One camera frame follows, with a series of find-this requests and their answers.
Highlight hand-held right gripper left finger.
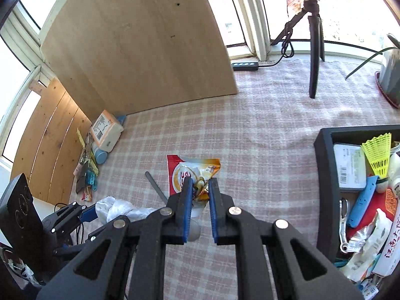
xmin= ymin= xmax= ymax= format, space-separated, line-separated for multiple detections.
xmin=36 ymin=176 xmax=194 ymax=300

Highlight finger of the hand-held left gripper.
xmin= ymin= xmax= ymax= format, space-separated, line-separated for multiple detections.
xmin=44 ymin=201 xmax=98 ymax=235
xmin=54 ymin=226 xmax=108 ymax=258

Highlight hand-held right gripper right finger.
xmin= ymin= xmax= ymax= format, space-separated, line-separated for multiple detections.
xmin=208 ymin=177 xmax=365 ymax=300

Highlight white plastic bag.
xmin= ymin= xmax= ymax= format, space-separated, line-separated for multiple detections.
xmin=95 ymin=196 xmax=157 ymax=224

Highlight red orange packet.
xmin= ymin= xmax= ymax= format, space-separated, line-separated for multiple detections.
xmin=166 ymin=154 xmax=221 ymax=202

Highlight light blue ringed clothespin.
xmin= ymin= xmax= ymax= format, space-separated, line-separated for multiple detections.
xmin=85 ymin=167 xmax=98 ymax=186

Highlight black storage box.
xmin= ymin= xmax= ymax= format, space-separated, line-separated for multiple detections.
xmin=314 ymin=125 xmax=400 ymax=288

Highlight silver metal clip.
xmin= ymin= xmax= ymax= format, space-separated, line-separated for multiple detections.
xmin=339 ymin=197 xmax=351 ymax=254

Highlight white printed packet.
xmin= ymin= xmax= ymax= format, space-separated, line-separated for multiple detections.
xmin=339 ymin=240 xmax=382 ymax=282

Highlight yellow shuttlecock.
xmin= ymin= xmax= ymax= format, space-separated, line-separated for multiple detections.
xmin=361 ymin=133 xmax=393 ymax=194

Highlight clear plastic cup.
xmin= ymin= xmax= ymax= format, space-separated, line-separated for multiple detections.
xmin=187 ymin=201 xmax=208 ymax=242

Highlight grey flat stick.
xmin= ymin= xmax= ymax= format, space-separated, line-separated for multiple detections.
xmin=145 ymin=171 xmax=168 ymax=204

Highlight light blue round container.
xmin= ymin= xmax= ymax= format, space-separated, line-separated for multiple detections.
xmin=94 ymin=147 xmax=109 ymax=165

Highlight slatted wooden panel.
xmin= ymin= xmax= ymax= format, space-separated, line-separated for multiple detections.
xmin=11 ymin=78 xmax=93 ymax=204

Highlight orange white tissue pack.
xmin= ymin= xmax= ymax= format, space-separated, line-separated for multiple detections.
xmin=90 ymin=110 xmax=124 ymax=152

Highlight white labelled plastic case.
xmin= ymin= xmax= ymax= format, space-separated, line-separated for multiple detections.
xmin=333 ymin=143 xmax=368 ymax=190

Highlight black power strip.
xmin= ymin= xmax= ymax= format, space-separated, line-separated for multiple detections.
xmin=232 ymin=62 xmax=260 ymax=71

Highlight long blue plastic case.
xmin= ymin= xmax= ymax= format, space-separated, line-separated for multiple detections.
xmin=346 ymin=175 xmax=379 ymax=228

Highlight red fabric pouch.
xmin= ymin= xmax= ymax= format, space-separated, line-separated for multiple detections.
xmin=347 ymin=190 xmax=397 ymax=241

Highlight black tripod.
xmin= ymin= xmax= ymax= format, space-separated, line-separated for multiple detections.
xmin=270 ymin=0 xmax=326 ymax=99

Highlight large upright wooden board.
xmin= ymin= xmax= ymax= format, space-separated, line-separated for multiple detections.
xmin=40 ymin=0 xmax=240 ymax=122

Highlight colourful cards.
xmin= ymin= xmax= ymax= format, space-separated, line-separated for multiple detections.
xmin=359 ymin=283 xmax=379 ymax=300

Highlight white printed carton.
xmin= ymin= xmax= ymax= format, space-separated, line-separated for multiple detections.
xmin=373 ymin=206 xmax=400 ymax=277

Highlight white plastic bottle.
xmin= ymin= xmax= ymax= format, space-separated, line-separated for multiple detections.
xmin=387 ymin=151 xmax=400 ymax=198

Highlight potted plant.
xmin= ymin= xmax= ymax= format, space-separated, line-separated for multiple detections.
xmin=345 ymin=33 xmax=400 ymax=109

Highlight black power cable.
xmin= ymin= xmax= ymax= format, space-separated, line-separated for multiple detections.
xmin=259 ymin=0 xmax=294 ymax=68

